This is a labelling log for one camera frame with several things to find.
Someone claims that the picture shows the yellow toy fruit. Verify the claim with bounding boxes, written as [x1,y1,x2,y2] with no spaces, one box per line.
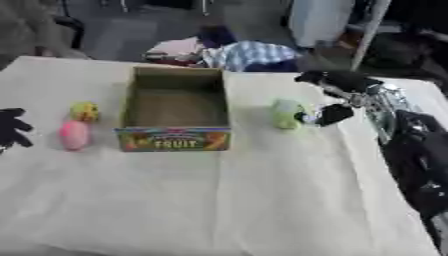
[68,101,102,122]

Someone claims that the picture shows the pink toy fruit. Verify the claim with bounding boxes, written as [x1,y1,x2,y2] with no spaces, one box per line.
[57,119,93,151]

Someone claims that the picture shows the blue white checked cloth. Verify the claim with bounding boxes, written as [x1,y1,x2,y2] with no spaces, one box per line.
[199,40,303,72]

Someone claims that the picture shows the green toy fruit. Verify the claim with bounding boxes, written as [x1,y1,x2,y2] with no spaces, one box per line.
[269,98,308,130]

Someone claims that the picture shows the open cardboard box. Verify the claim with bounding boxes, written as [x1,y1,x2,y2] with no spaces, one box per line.
[113,65,233,153]

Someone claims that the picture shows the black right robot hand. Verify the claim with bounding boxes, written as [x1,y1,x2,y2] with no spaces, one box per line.
[292,69,385,128]

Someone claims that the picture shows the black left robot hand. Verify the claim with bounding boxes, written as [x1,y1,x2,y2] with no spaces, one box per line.
[0,107,35,155]

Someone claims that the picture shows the white pole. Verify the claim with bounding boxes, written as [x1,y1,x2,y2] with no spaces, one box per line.
[348,0,394,72]

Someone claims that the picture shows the pink white bundle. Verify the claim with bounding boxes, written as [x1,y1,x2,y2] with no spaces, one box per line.
[141,37,207,66]

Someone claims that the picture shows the black chair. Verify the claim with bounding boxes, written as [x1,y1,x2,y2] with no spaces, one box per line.
[33,0,88,56]

